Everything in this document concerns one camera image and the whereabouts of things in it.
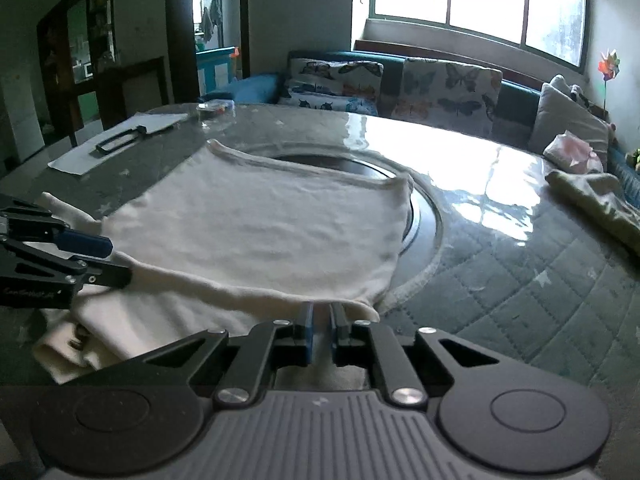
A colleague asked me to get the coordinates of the cream white sweater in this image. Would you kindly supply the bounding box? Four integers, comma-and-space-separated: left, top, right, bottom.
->
32, 141, 398, 384

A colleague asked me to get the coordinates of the dark wooden side table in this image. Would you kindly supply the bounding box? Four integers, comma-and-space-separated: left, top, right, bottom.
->
96, 56, 169, 129

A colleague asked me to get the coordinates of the colourful pinwheel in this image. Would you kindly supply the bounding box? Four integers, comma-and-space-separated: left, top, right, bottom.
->
598, 49, 620, 110

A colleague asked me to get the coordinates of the small clear card box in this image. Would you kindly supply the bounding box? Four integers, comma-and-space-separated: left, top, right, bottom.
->
196, 99, 235, 120

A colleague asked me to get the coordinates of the teal white cabinet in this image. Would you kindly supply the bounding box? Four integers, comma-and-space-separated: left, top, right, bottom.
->
196, 47, 238, 96

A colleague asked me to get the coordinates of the plush toy bear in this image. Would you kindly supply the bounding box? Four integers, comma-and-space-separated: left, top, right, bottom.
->
625, 148, 640, 174

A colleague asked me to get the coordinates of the round black induction cooktop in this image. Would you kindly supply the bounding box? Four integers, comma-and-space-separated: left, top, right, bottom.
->
245, 143, 447, 313

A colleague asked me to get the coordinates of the black rectangular frame tool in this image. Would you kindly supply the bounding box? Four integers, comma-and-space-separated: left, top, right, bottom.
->
94, 125, 164, 156

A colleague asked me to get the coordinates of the butterfly pillow near window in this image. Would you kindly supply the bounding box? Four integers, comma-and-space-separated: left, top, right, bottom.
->
392, 58, 502, 138

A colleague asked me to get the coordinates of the butterfly pillow lying low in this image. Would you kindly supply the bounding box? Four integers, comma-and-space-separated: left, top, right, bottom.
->
278, 58, 384, 116

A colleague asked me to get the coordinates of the pink folded garment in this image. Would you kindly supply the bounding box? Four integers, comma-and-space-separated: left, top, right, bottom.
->
542, 130, 604, 174

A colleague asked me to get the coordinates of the green quilted star tablecloth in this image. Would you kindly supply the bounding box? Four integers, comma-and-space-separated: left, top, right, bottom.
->
1, 104, 639, 479

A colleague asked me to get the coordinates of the grey plain cushion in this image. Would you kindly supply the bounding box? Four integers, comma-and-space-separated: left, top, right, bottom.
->
527, 75, 613, 165

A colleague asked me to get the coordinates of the white paper sheet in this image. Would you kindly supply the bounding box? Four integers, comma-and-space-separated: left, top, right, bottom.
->
49, 113, 188, 177

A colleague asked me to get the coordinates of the teal sofa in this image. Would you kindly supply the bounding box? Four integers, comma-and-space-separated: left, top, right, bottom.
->
198, 50, 639, 206

